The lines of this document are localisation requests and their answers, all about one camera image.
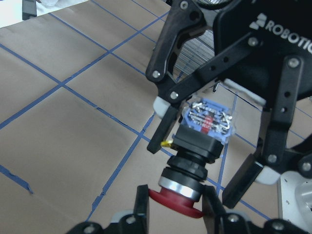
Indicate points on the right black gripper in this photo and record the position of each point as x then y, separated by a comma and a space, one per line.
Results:
261, 45

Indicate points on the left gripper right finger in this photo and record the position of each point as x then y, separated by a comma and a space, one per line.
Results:
218, 220

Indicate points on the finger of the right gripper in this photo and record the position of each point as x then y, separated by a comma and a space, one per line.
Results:
186, 21
271, 151

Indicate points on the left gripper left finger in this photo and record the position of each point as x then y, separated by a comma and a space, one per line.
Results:
134, 221

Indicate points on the red push button switch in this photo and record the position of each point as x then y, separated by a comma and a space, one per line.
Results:
198, 134

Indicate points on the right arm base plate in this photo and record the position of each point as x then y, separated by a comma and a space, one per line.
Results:
295, 199

